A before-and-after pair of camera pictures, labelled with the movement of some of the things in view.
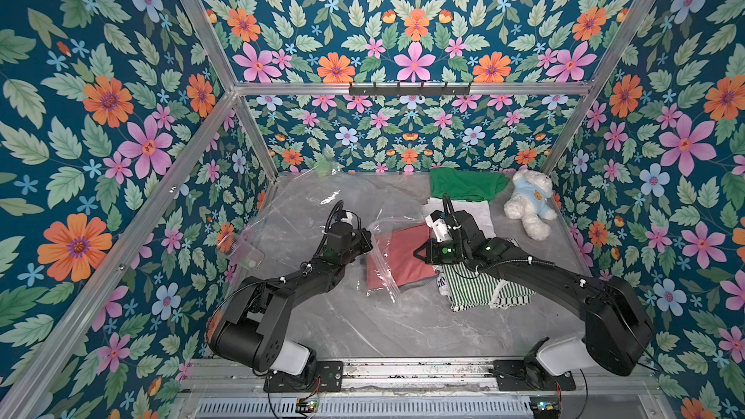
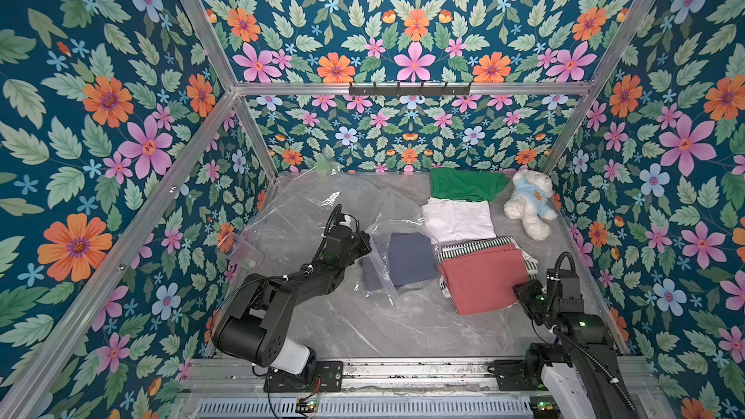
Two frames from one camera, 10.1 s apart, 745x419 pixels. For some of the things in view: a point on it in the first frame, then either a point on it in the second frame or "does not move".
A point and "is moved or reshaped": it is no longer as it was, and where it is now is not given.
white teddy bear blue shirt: x=529 y=203 does not move
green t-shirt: x=467 y=184 does not move
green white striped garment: x=469 y=289 is moved or reshaped
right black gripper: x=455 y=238 -> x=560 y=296
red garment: x=392 y=260 -> x=484 y=279
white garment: x=479 y=209 does not move
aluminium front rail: x=203 y=376 does not move
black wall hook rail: x=409 y=91 does not move
